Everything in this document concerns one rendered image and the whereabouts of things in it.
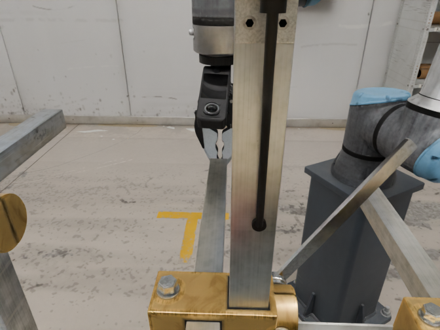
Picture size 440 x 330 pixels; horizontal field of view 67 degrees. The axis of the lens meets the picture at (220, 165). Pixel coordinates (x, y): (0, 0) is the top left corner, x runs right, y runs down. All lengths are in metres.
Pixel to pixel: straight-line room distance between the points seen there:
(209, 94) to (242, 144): 0.31
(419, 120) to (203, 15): 0.56
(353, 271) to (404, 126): 0.50
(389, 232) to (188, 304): 0.30
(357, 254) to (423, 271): 0.68
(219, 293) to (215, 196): 0.18
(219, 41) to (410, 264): 0.40
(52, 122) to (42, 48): 2.81
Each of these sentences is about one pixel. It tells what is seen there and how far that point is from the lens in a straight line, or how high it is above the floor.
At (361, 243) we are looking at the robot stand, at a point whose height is 0.44.
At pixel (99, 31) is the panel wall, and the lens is 3.11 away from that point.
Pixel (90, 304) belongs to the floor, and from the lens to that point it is 1.54.
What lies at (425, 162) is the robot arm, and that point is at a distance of 0.88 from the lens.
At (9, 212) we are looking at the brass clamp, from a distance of 0.34.
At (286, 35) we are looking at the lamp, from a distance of 0.20.
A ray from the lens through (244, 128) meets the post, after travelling 0.22.
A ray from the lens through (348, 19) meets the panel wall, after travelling 3.03.
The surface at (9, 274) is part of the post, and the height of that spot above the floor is 0.88.
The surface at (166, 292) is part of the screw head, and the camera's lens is 0.33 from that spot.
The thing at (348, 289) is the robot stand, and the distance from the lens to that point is 1.24.
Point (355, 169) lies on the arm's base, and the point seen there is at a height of 0.65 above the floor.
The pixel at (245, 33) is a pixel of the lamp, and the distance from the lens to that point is 0.20.
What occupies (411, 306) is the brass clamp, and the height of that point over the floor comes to 0.84.
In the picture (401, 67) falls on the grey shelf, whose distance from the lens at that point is 2.96.
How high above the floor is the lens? 1.12
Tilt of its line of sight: 28 degrees down
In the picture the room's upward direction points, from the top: straight up
